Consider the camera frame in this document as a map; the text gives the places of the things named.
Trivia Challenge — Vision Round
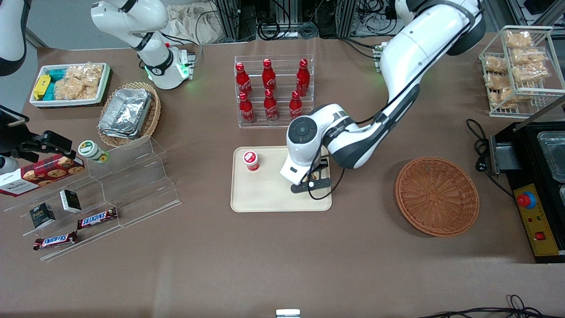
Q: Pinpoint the clear plastic container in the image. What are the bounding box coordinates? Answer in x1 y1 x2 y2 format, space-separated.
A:
536 131 565 184

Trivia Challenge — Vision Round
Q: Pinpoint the silver foil packet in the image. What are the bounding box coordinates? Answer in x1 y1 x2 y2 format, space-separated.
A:
98 87 153 140

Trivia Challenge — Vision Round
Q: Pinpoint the beige plastic tray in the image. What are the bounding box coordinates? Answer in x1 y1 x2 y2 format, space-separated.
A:
230 145 332 212

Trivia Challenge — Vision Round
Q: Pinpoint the red tartan cookie box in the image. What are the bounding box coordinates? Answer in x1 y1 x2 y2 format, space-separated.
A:
0 154 85 197

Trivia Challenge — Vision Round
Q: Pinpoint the red Coca-Cola bottle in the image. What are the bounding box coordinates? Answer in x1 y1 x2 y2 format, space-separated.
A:
262 58 277 92
263 88 279 122
238 91 256 124
289 91 303 121
235 62 253 97
296 58 310 97

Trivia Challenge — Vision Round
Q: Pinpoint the black power cable with plug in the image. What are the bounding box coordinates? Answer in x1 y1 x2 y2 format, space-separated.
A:
466 118 515 197

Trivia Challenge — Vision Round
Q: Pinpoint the clear acrylic stepped stand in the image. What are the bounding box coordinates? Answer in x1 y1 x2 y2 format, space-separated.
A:
4 161 124 262
86 135 182 228

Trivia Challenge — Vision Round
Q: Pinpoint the clear acrylic bottle rack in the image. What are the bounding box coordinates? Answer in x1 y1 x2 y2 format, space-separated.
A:
234 54 315 129

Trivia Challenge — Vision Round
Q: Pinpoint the grey metal bar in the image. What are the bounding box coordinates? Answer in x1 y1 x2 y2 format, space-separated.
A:
514 95 565 133

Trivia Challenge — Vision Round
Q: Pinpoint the round brown wicker basket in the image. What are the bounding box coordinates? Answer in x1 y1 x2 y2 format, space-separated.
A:
394 157 480 238

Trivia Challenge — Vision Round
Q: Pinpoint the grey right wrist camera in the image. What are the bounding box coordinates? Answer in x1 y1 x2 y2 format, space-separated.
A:
0 155 20 176

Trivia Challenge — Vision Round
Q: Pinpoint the clear bag of crackers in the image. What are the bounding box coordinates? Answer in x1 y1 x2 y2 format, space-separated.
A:
55 79 98 101
66 64 104 89

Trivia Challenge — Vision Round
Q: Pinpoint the white plastic bin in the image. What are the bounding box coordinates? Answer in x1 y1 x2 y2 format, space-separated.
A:
29 63 111 109

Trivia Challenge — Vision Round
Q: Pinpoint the black appliance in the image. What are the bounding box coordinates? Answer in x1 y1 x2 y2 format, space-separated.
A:
490 119 565 264

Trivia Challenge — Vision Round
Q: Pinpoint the clear bag of fried snacks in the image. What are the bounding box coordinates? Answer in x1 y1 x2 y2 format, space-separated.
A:
483 55 508 73
512 48 548 67
483 73 506 91
505 30 534 49
490 88 517 109
512 64 550 84

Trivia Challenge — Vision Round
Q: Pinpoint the yellow control panel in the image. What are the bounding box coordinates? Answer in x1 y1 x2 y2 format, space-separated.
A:
513 183 560 257

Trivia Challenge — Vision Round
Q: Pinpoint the green and white yogurt bottle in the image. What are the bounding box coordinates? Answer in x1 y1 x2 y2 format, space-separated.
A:
78 140 109 164

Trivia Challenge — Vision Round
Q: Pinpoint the black box with white label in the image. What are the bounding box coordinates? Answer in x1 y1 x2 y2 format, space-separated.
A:
60 189 82 213

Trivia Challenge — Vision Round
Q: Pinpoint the aluminium equipment frame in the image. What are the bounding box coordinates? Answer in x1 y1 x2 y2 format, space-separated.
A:
214 0 400 42

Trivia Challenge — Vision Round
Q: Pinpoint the crumpled beige cloth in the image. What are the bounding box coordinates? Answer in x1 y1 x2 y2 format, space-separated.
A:
166 4 226 45

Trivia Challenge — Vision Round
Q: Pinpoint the yellow snack packet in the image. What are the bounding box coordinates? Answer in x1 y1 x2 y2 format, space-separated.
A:
34 74 51 100

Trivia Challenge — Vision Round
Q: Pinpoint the oval light wicker basket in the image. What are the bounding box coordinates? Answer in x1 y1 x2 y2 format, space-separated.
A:
97 82 162 148

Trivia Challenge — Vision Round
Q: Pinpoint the white wire rack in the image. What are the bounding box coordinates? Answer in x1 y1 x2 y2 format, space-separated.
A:
479 25 565 119

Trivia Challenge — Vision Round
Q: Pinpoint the black box with gold print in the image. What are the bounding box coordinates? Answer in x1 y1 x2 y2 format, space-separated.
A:
30 202 56 229

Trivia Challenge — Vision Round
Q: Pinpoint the grey metal chute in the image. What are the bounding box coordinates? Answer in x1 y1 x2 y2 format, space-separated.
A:
489 135 524 175

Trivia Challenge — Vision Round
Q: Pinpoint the Snickers chocolate bar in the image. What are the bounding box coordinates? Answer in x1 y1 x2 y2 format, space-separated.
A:
77 208 118 230
33 231 79 251

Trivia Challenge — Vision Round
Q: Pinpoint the red cup with white lid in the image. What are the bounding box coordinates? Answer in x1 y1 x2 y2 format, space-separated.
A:
242 150 260 172

